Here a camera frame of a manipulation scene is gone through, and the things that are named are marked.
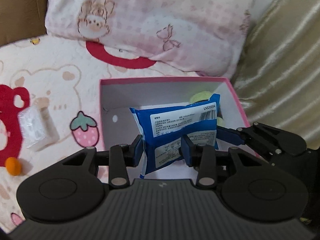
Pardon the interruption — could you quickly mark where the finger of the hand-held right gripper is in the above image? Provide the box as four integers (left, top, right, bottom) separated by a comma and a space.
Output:
217, 122, 278, 155

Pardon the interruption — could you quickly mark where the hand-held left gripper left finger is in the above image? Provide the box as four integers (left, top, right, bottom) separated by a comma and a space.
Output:
62, 135, 145, 188

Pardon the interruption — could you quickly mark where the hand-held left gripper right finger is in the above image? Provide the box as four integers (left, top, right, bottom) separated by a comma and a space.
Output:
180, 135, 263, 188

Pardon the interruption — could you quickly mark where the blue wipes packet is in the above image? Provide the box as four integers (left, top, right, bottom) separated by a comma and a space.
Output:
129, 93, 220, 179

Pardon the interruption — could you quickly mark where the pink cardboard box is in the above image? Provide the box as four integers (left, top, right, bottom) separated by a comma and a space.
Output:
99, 76, 250, 178

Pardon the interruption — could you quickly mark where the clear plastic packet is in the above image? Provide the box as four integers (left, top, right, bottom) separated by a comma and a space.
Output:
19, 105, 60, 152

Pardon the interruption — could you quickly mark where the orange makeup sponge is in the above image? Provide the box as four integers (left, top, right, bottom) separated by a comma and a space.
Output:
5, 157, 22, 175

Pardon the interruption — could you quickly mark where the green yarn ball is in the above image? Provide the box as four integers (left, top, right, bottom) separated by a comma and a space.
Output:
189, 91, 225, 128

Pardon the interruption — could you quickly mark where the beige satin cloth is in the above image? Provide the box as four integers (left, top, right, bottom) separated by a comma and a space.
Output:
230, 0, 320, 150

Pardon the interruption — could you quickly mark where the bear printed blanket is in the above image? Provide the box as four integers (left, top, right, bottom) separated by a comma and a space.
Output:
0, 36, 250, 233

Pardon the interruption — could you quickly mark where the pink checked pillow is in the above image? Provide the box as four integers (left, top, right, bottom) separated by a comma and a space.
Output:
45, 0, 258, 78

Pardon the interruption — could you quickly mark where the brown pillow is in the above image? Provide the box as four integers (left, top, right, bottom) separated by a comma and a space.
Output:
0, 0, 50, 47

